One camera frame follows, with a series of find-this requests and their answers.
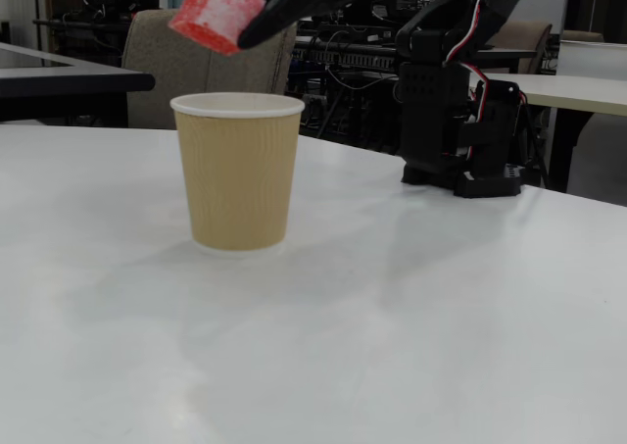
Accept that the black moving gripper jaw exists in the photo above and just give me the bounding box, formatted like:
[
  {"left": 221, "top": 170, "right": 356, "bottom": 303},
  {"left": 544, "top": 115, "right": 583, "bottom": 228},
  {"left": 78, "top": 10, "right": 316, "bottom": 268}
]
[{"left": 237, "top": 0, "right": 324, "bottom": 51}]

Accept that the red foam cube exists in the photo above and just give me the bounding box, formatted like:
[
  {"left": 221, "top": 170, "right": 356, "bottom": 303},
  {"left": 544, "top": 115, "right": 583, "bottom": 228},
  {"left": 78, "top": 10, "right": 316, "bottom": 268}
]
[{"left": 168, "top": 0, "right": 267, "bottom": 56}]

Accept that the tan paper cup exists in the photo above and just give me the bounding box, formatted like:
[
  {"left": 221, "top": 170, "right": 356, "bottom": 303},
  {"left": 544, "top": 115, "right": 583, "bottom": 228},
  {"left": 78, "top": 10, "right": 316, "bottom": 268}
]
[{"left": 169, "top": 92, "right": 306, "bottom": 259}]

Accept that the beige fabric chair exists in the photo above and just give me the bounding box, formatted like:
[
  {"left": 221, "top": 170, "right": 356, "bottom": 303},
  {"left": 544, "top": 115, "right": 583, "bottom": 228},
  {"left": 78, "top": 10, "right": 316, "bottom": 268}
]
[{"left": 121, "top": 8, "right": 299, "bottom": 130}]

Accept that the dark glossy table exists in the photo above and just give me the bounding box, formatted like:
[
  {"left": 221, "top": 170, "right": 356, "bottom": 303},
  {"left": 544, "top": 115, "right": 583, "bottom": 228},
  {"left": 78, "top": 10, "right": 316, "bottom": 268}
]
[{"left": 0, "top": 41, "right": 157, "bottom": 124}]

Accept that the white table with black legs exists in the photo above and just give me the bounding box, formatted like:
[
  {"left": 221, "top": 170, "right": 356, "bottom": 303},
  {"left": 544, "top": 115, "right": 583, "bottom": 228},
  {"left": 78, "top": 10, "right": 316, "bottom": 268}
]
[{"left": 459, "top": 71, "right": 627, "bottom": 193}]

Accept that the white desk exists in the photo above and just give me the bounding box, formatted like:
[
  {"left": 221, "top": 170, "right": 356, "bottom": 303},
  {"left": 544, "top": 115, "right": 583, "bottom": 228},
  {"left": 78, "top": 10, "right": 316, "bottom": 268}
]
[{"left": 557, "top": 39, "right": 627, "bottom": 77}]

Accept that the shoulder servo cable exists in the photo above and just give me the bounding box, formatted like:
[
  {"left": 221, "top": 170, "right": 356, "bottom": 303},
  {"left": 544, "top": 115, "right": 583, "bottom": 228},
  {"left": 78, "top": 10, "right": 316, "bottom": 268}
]
[{"left": 442, "top": 0, "right": 508, "bottom": 162}]

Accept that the beige chair with black frame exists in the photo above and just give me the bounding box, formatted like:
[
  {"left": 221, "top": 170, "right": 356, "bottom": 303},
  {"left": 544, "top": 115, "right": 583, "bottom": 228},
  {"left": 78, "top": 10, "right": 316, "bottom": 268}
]
[{"left": 482, "top": 20, "right": 555, "bottom": 75}]

